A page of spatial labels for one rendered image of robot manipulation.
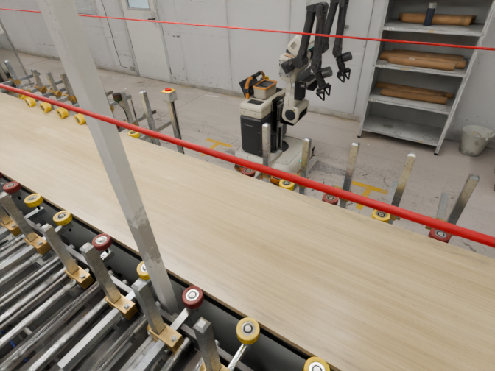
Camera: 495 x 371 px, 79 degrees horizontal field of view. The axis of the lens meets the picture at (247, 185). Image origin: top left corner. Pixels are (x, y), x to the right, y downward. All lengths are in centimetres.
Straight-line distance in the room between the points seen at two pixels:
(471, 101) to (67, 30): 397
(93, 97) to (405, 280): 121
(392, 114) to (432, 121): 45
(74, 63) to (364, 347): 113
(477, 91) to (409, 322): 329
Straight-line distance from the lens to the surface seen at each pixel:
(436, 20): 382
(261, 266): 129
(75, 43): 78
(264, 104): 284
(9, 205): 170
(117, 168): 88
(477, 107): 427
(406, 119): 435
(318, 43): 241
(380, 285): 131
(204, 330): 89
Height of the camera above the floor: 193
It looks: 38 degrees down
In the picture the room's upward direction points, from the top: 3 degrees counter-clockwise
